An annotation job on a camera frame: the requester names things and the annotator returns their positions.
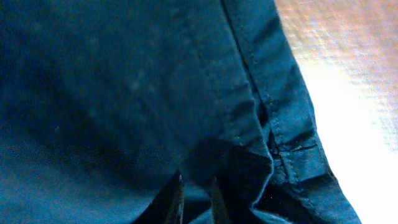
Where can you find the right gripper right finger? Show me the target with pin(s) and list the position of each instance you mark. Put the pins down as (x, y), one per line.
(218, 206)

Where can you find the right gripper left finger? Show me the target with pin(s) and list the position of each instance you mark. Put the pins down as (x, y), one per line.
(167, 206)

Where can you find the navy blue shorts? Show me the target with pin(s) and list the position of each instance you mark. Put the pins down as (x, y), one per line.
(103, 101)

